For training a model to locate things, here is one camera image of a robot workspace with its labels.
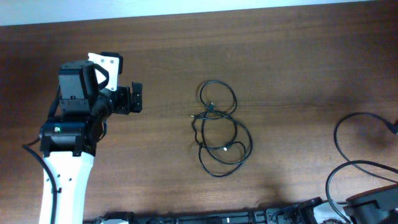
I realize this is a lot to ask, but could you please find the thin black micro USB cable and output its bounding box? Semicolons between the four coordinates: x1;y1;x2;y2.
190;80;239;121

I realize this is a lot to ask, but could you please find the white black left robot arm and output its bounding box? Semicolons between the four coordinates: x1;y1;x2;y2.
39;58;142;223

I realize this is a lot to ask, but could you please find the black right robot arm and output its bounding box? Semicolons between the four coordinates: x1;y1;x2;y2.
343;184;397;224

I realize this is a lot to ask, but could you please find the left camera black cable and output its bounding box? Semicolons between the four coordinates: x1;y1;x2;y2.
21;82;63;224

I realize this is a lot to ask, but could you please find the camera black cable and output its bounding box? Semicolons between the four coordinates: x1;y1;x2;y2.
325;160;398;224
21;82;63;224

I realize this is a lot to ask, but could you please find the right camera black cable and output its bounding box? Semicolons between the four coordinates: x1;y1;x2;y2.
325;160;398;224

